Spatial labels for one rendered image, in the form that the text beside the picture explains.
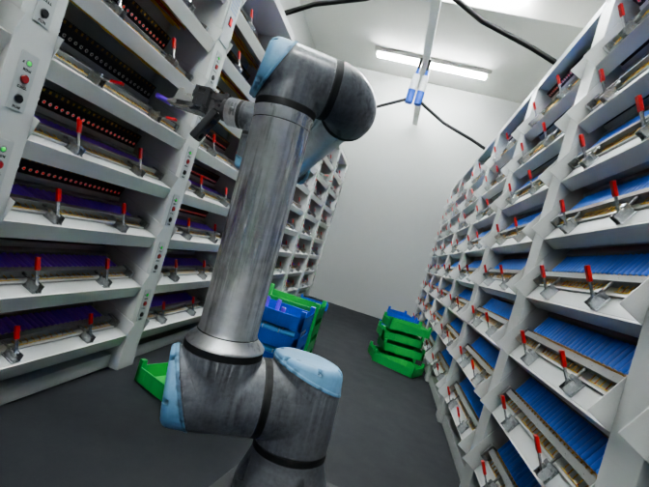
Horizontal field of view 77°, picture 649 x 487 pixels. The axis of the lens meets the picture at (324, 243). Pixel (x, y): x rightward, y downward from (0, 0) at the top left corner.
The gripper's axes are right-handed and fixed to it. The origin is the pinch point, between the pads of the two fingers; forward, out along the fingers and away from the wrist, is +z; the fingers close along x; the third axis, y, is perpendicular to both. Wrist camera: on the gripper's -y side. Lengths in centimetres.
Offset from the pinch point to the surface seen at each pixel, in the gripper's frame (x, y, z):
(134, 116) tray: 14.2, -9.8, 0.9
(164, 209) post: -14.8, -34.6, 0.8
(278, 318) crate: -27, -62, -49
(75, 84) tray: 37.0, -10.2, 1.1
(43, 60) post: 47.3, -9.3, 0.3
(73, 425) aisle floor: 23, -97, -14
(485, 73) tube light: -315, 188, -123
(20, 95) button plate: 50, -18, 0
